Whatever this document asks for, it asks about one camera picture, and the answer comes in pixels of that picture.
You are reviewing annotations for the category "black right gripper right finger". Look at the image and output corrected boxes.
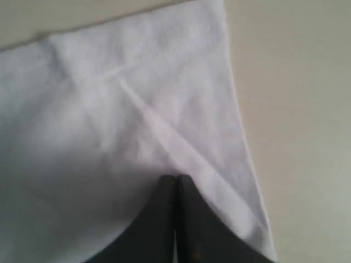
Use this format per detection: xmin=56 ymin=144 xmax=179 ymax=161
xmin=175 ymin=175 xmax=271 ymax=262

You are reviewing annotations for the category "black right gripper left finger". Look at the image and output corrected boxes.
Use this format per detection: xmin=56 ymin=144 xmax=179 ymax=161
xmin=88 ymin=175 xmax=176 ymax=263

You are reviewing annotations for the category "white t-shirt red lettering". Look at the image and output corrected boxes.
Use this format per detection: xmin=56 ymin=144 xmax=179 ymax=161
xmin=1 ymin=1 xmax=277 ymax=262

